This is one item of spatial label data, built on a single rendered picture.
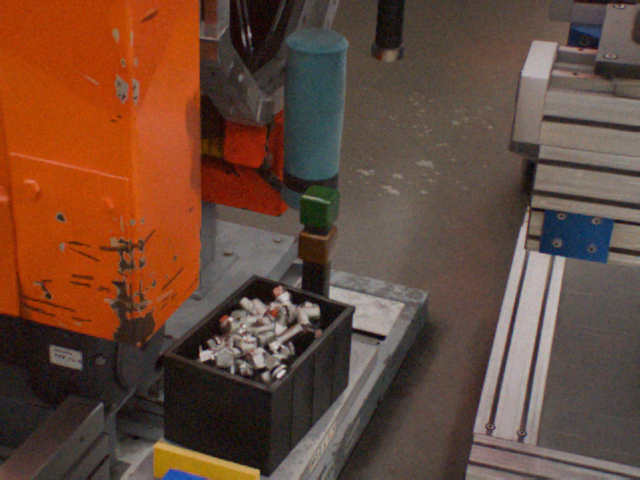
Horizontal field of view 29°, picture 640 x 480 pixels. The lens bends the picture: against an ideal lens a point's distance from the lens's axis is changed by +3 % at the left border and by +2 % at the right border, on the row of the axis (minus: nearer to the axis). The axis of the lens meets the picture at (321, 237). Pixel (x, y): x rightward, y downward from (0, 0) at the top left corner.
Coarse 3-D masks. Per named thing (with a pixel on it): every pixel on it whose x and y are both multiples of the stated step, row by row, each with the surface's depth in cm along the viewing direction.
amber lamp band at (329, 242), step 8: (304, 232) 150; (336, 232) 151; (304, 240) 150; (312, 240) 150; (320, 240) 149; (328, 240) 149; (336, 240) 152; (304, 248) 151; (312, 248) 150; (320, 248) 150; (328, 248) 150; (304, 256) 151; (312, 256) 151; (320, 256) 150; (328, 256) 150
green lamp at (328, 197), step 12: (312, 192) 148; (324, 192) 149; (336, 192) 149; (312, 204) 147; (324, 204) 147; (336, 204) 149; (300, 216) 149; (312, 216) 148; (324, 216) 147; (336, 216) 150; (324, 228) 148
